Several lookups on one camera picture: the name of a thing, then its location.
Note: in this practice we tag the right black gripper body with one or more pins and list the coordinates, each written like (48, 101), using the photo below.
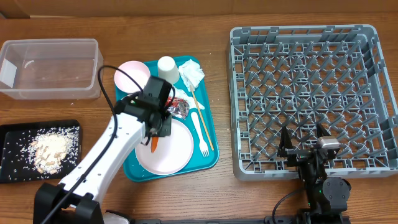
(297, 157)

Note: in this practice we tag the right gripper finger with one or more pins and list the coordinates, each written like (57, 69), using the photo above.
(285, 145)
(321, 131)

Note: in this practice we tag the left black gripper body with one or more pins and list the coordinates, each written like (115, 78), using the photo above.
(163, 112)

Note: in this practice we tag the orange carrot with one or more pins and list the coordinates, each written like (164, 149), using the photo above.
(154, 143)

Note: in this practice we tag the large pink plate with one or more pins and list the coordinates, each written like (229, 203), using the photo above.
(171, 154)

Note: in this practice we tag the rice and peanut shells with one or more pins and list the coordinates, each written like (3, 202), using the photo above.
(49, 151)

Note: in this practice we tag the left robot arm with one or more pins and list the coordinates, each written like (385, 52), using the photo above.
(136, 119)

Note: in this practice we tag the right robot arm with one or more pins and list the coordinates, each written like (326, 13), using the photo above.
(327, 196)

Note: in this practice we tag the grey dishwasher rack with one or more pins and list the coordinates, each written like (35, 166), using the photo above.
(296, 77)

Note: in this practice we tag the black waste tray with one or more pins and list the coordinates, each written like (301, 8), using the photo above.
(17, 154)

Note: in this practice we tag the red snack wrapper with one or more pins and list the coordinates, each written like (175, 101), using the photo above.
(178, 107)

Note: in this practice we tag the wooden chopstick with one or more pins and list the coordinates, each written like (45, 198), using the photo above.
(201, 116)

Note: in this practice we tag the white paper cup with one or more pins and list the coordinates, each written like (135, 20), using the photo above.
(167, 69)

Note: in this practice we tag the torn white tissue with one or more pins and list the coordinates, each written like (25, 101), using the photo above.
(189, 99)

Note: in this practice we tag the white plastic fork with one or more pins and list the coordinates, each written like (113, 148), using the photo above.
(202, 144)

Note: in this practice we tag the teal plastic serving tray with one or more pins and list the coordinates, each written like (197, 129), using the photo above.
(135, 172)

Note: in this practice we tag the crumpled white napkin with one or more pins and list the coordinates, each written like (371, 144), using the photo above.
(191, 74)

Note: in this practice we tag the clear plastic bin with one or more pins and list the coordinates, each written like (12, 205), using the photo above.
(50, 69)

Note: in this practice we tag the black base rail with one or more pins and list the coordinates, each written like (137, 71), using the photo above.
(266, 220)

